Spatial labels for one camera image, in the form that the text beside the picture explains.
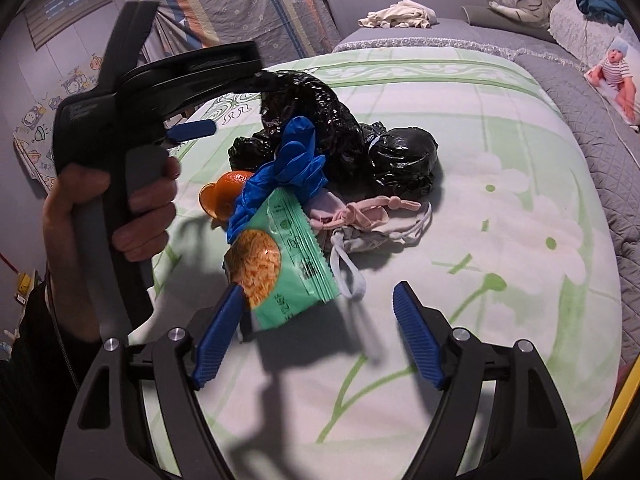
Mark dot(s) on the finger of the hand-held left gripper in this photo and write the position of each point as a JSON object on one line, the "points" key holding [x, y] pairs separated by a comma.
{"points": [[192, 130], [210, 67]]}

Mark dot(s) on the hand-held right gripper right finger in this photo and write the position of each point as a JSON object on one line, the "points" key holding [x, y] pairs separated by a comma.
{"points": [[417, 340]]}

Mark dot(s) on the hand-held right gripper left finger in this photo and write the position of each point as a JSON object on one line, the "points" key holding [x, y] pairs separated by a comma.
{"points": [[220, 335]]}

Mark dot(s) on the green snack packet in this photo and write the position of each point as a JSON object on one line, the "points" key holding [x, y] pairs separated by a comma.
{"points": [[295, 260]]}

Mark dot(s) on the yellow rimmed trash bin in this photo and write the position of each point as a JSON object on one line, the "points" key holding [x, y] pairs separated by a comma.
{"points": [[610, 420]]}

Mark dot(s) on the person's left forearm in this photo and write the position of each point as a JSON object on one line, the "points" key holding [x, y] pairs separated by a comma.
{"points": [[35, 350]]}

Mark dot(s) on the person's left hand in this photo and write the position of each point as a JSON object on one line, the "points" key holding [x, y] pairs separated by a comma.
{"points": [[65, 240]]}

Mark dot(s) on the orange peel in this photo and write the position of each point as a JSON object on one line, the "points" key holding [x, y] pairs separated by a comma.
{"points": [[225, 195]]}

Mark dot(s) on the striped sheet covered rack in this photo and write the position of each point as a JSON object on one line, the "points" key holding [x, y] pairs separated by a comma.
{"points": [[250, 5]]}

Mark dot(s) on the grey window blind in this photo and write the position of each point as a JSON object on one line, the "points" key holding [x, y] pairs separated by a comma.
{"points": [[65, 20]]}

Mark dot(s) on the green floral blanket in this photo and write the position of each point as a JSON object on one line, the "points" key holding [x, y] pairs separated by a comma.
{"points": [[475, 260]]}

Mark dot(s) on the blue rubber glove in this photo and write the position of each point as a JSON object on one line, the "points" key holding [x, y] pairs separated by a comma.
{"points": [[295, 160]]}

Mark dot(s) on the white face mask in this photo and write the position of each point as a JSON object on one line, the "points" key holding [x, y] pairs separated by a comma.
{"points": [[360, 242]]}

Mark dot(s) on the pink face mask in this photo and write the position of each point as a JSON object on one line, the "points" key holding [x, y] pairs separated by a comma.
{"points": [[360, 215]]}

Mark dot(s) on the knotted black plastic bag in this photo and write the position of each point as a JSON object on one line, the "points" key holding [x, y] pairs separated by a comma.
{"points": [[405, 160]]}

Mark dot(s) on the small yellow box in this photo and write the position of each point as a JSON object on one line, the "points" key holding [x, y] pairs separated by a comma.
{"points": [[25, 287]]}

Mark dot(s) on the cream crumpled cloth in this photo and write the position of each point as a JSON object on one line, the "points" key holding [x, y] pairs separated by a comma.
{"points": [[395, 16]]}

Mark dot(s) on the grey bolster cushion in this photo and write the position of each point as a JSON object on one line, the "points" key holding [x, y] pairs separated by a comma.
{"points": [[500, 22]]}

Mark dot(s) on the baby print pillow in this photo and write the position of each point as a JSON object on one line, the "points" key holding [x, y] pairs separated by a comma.
{"points": [[615, 75]]}

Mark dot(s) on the cartoon print wall mat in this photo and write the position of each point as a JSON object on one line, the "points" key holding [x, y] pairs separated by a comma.
{"points": [[40, 135]]}

